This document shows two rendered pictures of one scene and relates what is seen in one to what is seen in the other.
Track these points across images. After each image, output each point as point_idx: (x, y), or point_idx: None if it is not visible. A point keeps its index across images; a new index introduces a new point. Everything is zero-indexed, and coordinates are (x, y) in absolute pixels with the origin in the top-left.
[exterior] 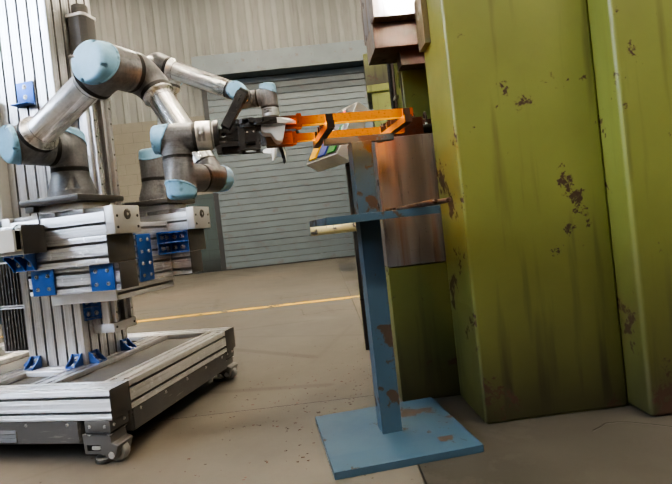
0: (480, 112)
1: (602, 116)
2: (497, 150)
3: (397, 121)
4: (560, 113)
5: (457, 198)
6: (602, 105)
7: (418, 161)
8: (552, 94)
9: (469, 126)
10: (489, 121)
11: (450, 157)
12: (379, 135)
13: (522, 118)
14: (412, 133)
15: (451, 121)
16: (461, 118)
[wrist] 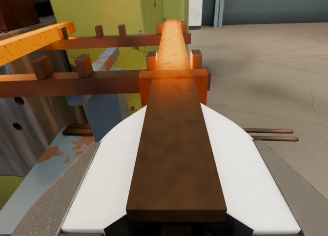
0: (148, 14)
1: (166, 16)
2: (153, 49)
3: (155, 37)
4: (159, 14)
5: (137, 96)
6: (167, 9)
7: (52, 59)
8: None
9: (147, 29)
10: (150, 23)
11: (124, 59)
12: (113, 54)
13: (155, 19)
14: (30, 22)
15: (135, 23)
16: (144, 21)
